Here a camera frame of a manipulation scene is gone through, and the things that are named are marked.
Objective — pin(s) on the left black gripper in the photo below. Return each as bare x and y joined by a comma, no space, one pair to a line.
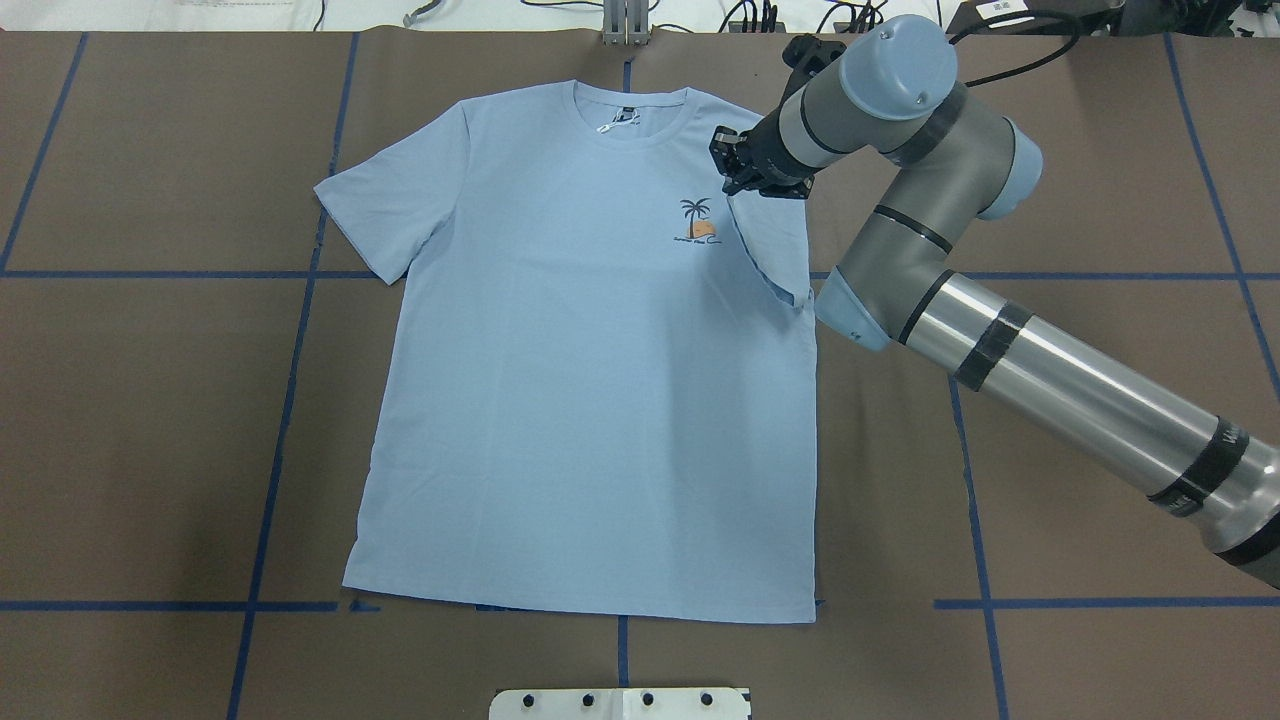
765,152

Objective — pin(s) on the light blue t-shirt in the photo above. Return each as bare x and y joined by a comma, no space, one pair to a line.
601,395

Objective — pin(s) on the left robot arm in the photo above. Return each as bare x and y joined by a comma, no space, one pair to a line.
896,90

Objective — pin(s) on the white garment hang tag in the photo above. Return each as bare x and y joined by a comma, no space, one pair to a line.
624,117

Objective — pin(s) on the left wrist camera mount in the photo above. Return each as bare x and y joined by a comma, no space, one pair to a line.
806,56

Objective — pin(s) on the aluminium frame post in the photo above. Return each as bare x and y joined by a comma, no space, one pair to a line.
626,22

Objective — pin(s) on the white pedestal base plate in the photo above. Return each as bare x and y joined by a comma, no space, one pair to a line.
623,703

